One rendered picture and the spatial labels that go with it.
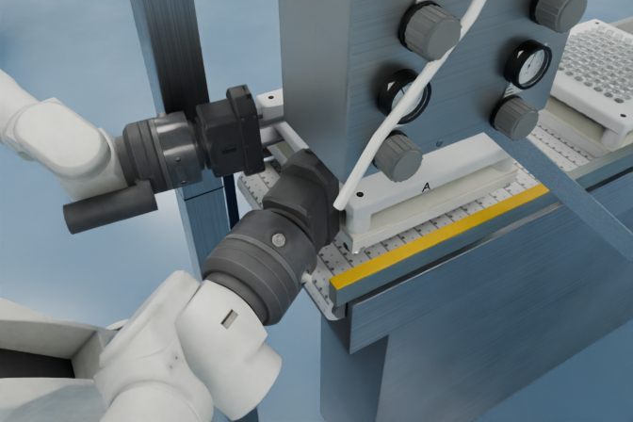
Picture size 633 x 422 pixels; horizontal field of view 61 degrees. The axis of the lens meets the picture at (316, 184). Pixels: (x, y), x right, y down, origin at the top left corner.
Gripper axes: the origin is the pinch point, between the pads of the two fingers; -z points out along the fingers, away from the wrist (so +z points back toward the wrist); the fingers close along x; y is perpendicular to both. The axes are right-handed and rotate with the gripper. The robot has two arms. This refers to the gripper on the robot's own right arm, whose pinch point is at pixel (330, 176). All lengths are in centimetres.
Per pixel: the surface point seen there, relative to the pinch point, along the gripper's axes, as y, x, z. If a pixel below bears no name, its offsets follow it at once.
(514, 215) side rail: 19.1, 8.6, -12.2
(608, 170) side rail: 28.2, 9.2, -26.8
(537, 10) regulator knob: 17.0, -21.8, -1.7
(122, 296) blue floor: -78, 88, -14
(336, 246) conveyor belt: 1.3, 9.7, 1.3
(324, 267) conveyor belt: 1.6, 9.6, 4.9
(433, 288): 13.0, 15.5, -2.4
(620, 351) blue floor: 52, 93, -64
